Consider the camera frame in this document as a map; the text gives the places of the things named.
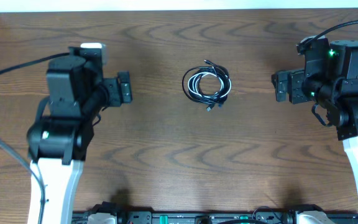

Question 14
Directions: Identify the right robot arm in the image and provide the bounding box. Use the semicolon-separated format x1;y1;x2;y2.
272;38;358;194

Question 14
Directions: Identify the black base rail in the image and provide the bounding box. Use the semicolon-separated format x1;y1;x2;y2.
70;202;358;224

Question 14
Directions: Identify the white usb cable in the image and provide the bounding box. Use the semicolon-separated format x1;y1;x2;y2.
187;71;232;100

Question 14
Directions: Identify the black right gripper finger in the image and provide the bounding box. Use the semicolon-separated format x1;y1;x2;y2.
271;70;289;85
275;81;288;102

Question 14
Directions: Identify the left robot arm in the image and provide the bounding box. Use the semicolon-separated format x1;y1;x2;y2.
27;55;132;223

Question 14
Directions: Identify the long black cable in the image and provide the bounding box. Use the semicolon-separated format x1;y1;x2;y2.
181;60;231;103

